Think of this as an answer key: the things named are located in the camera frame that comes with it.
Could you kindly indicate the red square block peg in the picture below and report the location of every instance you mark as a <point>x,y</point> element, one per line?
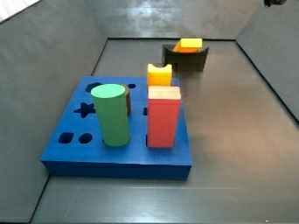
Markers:
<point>162,115</point>

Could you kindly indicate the dark brown cylinder peg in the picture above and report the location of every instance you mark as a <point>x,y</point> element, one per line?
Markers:
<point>128,98</point>

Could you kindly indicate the green cylinder peg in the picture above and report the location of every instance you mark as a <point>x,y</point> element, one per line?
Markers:
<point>110,101</point>

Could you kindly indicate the black curved regrasp stand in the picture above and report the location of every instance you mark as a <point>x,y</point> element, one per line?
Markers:
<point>190,60</point>

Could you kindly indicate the yellow double-square slotted block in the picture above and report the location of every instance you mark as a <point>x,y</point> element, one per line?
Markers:
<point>189,45</point>

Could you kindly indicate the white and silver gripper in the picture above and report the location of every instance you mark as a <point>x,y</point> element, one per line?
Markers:
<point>269,3</point>

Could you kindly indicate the yellow curved-top block peg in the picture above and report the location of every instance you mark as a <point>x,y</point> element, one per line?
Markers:
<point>160,76</point>

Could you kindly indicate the blue foam shape board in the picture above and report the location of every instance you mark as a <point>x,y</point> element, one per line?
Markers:
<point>77,152</point>

